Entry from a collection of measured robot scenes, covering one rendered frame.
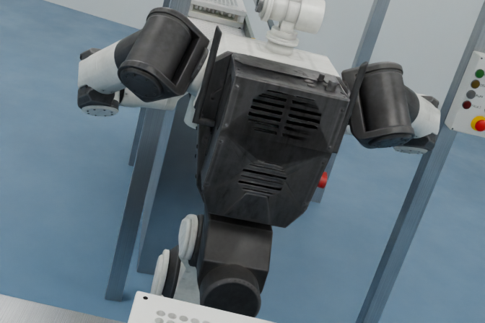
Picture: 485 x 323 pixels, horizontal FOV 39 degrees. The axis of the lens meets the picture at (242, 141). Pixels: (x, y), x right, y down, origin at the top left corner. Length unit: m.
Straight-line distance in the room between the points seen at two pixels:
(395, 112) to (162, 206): 1.46
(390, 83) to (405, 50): 4.34
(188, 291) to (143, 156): 0.70
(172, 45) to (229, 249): 0.39
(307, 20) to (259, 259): 0.46
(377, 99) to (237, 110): 0.31
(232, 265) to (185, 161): 1.26
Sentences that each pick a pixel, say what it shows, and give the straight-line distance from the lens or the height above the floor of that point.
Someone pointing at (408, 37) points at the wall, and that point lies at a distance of 5.66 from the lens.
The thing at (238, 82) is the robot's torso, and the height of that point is 1.25.
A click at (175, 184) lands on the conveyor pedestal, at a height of 0.41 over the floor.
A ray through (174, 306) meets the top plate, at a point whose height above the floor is 0.94.
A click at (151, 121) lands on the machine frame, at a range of 2.26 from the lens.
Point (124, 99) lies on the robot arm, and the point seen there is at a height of 1.03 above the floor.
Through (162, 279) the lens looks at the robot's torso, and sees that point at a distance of 1.75.
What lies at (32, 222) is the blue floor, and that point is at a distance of 2.98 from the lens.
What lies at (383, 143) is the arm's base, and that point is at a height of 1.15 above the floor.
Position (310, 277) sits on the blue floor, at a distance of 3.07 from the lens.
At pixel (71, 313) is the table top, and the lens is 1.15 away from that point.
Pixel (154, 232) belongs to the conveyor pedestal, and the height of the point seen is 0.19.
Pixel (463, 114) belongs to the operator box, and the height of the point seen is 1.00.
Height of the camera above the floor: 1.59
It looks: 22 degrees down
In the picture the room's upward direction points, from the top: 16 degrees clockwise
